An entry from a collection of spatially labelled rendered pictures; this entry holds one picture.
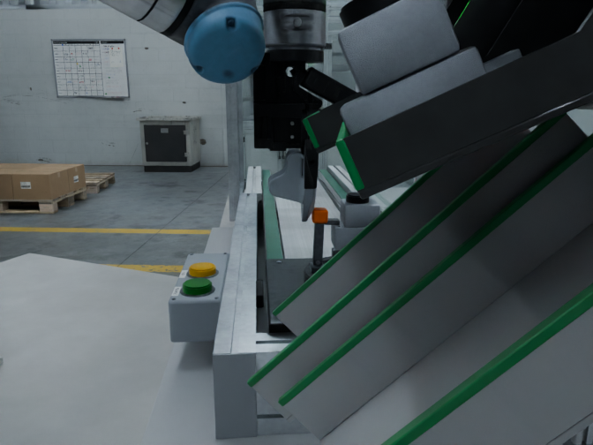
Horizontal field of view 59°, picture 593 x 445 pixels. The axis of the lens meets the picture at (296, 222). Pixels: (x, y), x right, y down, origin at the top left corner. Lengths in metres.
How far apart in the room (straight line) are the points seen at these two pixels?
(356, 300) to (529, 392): 0.16
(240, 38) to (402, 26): 0.28
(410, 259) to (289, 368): 0.12
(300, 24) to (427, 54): 0.40
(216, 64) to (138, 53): 8.62
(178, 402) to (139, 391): 0.06
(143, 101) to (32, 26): 2.06
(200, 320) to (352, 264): 0.29
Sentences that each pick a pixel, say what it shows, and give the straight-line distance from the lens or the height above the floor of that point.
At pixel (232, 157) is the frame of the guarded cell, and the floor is 1.04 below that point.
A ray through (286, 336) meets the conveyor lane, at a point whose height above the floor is 0.96.
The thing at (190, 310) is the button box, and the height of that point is 0.95.
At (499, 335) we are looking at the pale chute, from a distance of 0.33.
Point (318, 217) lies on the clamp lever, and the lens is 0.69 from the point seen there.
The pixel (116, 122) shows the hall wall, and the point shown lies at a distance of 9.28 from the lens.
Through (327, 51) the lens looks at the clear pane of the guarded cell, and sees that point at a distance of 2.02.
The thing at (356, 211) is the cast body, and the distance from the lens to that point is 0.68.
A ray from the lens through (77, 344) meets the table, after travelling 0.87.
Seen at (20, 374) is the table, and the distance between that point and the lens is 0.82.
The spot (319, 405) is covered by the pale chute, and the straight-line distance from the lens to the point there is 0.38.
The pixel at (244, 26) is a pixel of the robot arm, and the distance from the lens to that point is 0.50.
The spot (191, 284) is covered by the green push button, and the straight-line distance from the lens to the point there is 0.73.
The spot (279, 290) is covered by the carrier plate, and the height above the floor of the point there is 0.97.
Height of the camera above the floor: 1.23
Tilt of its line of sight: 14 degrees down
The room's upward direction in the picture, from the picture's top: straight up
